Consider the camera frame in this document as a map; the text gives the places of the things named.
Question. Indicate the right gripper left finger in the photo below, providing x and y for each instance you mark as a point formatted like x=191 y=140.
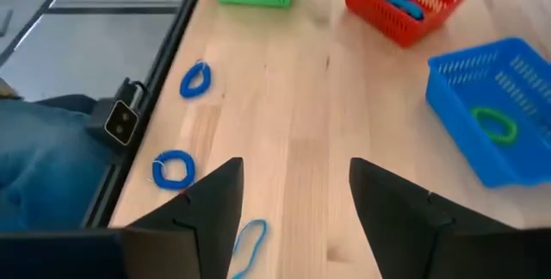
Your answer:
x=206 y=236

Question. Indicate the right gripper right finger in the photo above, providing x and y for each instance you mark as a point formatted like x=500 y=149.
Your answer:
x=409 y=236

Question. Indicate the grey-blue rubber band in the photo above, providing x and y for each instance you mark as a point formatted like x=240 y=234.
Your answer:
x=258 y=222
x=402 y=5

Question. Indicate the blue plastic basket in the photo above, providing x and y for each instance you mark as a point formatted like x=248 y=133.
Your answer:
x=456 y=111

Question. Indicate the red plastic basket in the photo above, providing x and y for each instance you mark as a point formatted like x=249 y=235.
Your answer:
x=387 y=25

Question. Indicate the small table-level camera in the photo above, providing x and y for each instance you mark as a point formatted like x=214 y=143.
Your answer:
x=121 y=122

